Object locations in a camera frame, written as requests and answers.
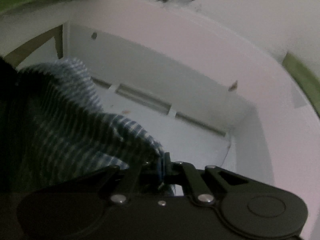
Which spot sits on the plaid shirt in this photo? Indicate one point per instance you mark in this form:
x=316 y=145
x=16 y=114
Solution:
x=62 y=120

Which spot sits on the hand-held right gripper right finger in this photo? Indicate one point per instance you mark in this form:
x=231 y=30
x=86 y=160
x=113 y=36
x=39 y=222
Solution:
x=170 y=174

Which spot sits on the white storage box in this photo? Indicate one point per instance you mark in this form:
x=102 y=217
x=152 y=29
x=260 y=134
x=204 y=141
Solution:
x=180 y=80

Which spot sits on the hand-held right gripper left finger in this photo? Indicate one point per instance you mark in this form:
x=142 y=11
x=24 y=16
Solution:
x=162 y=170

